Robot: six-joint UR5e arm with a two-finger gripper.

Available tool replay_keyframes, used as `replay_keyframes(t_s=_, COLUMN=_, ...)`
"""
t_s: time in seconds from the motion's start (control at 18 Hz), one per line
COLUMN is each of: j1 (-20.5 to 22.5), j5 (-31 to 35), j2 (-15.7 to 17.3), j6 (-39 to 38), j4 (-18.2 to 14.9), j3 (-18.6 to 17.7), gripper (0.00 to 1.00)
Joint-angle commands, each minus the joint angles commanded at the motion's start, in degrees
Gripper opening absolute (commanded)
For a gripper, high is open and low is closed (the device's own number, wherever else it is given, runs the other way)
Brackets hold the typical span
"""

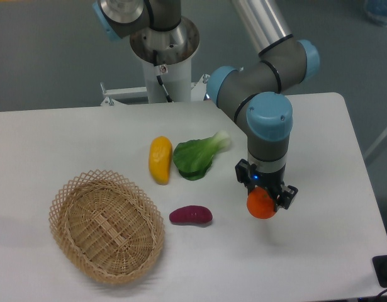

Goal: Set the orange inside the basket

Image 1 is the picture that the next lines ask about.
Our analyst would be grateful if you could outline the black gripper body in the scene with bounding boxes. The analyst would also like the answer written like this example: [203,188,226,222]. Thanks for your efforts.
[245,161,286,192]

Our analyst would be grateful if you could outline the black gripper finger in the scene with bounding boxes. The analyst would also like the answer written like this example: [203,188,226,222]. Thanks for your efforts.
[235,159,250,189]
[274,184,298,210]

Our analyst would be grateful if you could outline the orange fruit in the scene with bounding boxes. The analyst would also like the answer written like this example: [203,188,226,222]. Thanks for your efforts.
[247,187,276,220]

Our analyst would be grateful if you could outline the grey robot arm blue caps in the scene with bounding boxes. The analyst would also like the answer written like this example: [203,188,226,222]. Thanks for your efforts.
[93,1,320,210]

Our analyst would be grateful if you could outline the woven wicker basket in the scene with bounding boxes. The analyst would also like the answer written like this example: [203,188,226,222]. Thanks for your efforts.
[48,170,165,284]

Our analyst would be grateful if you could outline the green bok choy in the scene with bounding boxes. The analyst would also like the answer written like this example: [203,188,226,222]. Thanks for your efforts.
[173,130,231,181]

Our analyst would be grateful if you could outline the purple sweet potato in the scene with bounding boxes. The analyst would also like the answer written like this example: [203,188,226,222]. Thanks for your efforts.
[169,205,213,225]

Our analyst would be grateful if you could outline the yellow mango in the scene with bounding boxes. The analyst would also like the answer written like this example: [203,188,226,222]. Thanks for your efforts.
[149,136,172,185]

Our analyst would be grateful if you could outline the black device at table edge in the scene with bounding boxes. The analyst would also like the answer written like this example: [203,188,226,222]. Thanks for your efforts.
[372,255,387,288]

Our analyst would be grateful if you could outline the blue object top right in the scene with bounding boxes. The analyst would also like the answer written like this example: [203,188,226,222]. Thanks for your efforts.
[364,0,387,28]

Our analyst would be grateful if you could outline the black cable on pedestal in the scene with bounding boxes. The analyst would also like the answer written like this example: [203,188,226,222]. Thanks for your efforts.
[152,49,174,103]

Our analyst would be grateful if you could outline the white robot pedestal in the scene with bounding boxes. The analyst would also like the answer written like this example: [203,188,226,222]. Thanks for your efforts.
[99,17,213,106]

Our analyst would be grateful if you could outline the white frame right edge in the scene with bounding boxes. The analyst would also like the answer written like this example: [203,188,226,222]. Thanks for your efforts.
[363,127,387,165]

